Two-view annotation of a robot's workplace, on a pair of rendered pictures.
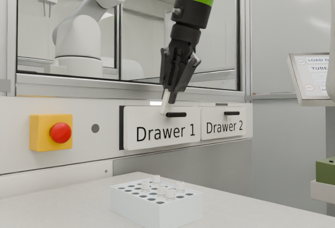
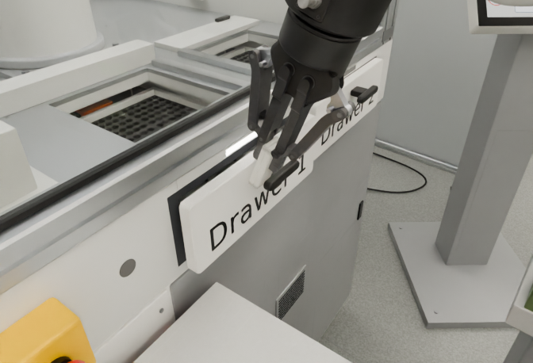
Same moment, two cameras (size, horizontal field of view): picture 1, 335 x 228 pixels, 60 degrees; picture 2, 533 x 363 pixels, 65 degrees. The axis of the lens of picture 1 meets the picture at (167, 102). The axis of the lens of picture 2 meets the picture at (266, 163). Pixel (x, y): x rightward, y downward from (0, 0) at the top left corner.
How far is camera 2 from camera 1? 0.46 m
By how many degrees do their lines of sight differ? 35
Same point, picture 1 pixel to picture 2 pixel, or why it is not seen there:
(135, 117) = (206, 215)
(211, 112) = not seen: hidden behind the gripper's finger
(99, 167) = (149, 312)
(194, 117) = not seen: hidden behind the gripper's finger
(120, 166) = (184, 285)
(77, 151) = (102, 324)
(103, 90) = (128, 190)
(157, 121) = (244, 193)
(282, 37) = not seen: outside the picture
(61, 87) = (27, 250)
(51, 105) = (17, 300)
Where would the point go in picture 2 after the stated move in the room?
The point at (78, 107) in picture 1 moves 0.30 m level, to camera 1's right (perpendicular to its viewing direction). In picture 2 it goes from (82, 259) to (376, 227)
